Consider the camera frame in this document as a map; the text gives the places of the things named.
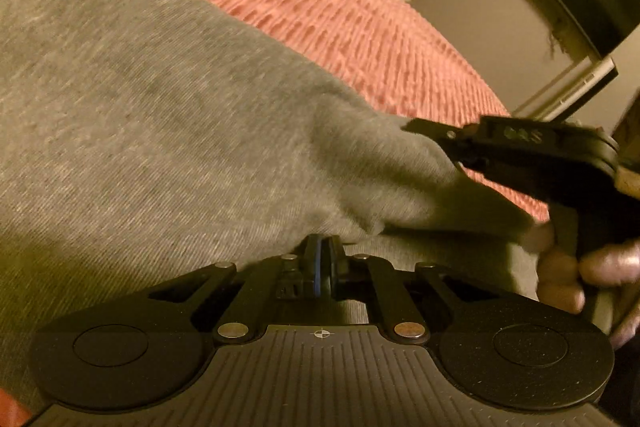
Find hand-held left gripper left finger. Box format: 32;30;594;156
144;234;324;344

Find person's right hand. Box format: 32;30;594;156
536;223;640;349

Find grey cloth garment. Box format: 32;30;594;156
0;0;555;427

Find white cabinet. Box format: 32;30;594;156
510;56;620;124

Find grey pants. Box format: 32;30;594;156
0;0;617;414

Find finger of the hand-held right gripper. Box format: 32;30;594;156
404;118;485;174

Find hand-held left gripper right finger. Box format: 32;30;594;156
322;234;482;346

